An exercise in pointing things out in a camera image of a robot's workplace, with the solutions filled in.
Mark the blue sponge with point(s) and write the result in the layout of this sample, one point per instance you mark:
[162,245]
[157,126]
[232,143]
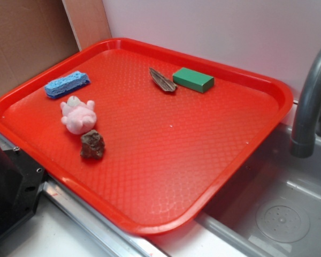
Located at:
[65,85]

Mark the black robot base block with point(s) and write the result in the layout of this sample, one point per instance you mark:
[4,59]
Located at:
[21,182]

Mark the red plastic tray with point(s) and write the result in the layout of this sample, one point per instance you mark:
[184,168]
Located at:
[166,154]

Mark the brown wood bark piece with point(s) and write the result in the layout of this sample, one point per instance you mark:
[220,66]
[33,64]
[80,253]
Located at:
[162,82]

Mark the green rectangular block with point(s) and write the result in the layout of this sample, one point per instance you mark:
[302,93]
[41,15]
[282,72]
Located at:
[193,80]

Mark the brown rock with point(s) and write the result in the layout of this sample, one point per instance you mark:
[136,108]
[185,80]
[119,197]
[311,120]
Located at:
[92,145]

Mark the pink plush toy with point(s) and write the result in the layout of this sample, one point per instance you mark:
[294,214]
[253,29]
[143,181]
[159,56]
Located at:
[78,117]

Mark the grey plastic sink basin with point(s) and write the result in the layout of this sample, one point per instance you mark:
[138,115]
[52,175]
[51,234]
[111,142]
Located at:
[270,207]

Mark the grey toy faucet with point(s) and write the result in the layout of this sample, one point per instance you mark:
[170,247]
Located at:
[307,121]

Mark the brown cardboard panel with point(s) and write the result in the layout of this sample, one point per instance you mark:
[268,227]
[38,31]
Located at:
[35,35]

